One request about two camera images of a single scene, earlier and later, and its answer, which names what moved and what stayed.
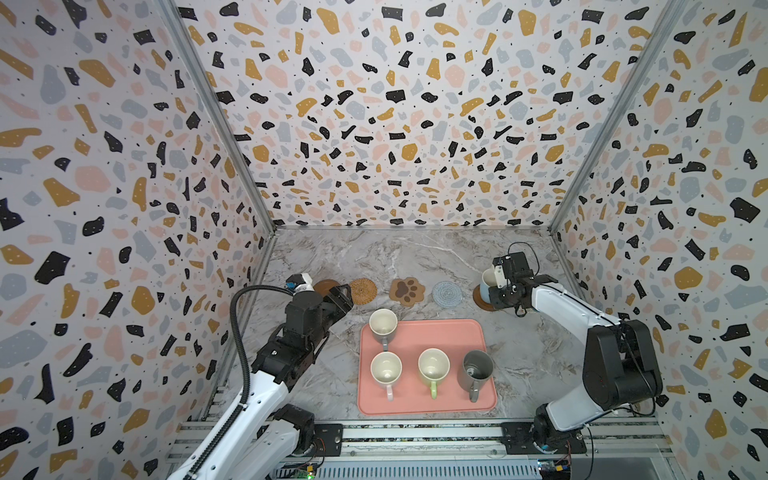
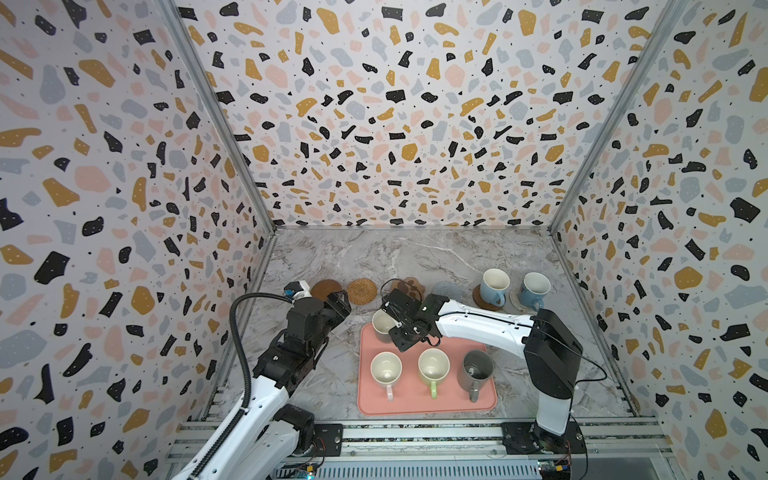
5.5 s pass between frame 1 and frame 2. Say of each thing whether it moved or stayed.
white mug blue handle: stayed
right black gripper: moved
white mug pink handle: stayed
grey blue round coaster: stayed
